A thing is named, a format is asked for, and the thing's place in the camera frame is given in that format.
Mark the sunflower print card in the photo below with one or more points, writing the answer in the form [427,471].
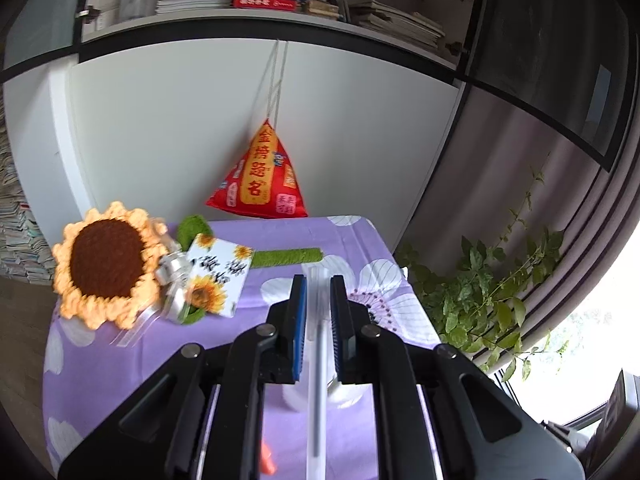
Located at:
[220,265]

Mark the stack of worn books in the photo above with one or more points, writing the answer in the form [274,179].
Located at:
[400,25]

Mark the tall pile of papers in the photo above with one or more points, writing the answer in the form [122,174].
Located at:
[20,230]

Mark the silver ribbon bow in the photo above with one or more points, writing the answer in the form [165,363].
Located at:
[172,265]

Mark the white gel pen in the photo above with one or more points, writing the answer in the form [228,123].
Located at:
[316,410]

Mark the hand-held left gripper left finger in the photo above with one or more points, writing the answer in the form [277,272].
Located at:
[301,330]

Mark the green leafy plant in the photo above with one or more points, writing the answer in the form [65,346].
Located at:
[465,305]

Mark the dark glass cabinet door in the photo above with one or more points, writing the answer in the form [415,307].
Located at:
[550,35]

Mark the white bookshelf cabinet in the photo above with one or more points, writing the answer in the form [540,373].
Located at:
[175,135]

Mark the red pyramid bag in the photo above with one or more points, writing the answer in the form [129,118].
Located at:
[260,180]

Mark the green crochet stem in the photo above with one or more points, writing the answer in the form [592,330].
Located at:
[285,258]

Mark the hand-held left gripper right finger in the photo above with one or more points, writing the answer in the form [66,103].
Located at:
[336,330]

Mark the thick red book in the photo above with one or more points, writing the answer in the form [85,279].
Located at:
[265,3]

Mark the white pen holder cup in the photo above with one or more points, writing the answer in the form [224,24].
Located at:
[345,394]

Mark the metal door hinge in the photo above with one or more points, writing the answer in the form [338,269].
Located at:
[86,13]

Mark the purple floral tablecloth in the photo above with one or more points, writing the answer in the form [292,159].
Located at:
[125,375]

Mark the orange red pen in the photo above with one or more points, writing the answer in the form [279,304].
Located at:
[268,460]

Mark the small pile of books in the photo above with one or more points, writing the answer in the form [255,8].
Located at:
[322,6]

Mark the frosted glass cabinet door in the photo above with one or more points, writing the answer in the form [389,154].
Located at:
[40,15]

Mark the crochet sunflower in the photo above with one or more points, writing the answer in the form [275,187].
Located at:
[107,257]

